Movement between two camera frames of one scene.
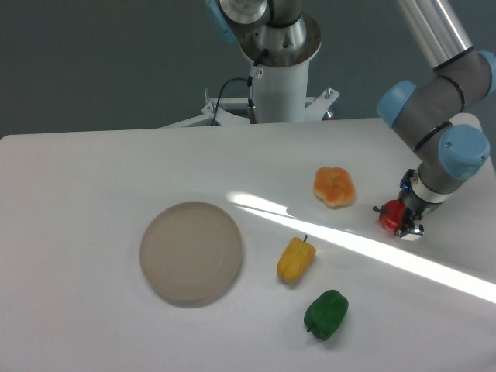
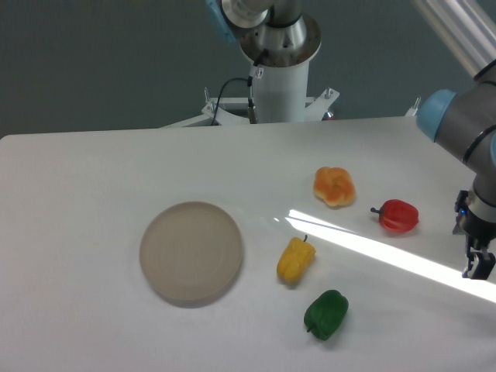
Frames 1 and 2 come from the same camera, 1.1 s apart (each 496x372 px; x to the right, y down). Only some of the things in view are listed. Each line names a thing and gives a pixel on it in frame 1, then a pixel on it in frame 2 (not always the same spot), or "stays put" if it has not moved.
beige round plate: (191, 252) stays put
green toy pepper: (325, 314) stays put
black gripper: (412, 229) to (479, 233)
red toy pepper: (391, 214) stays put
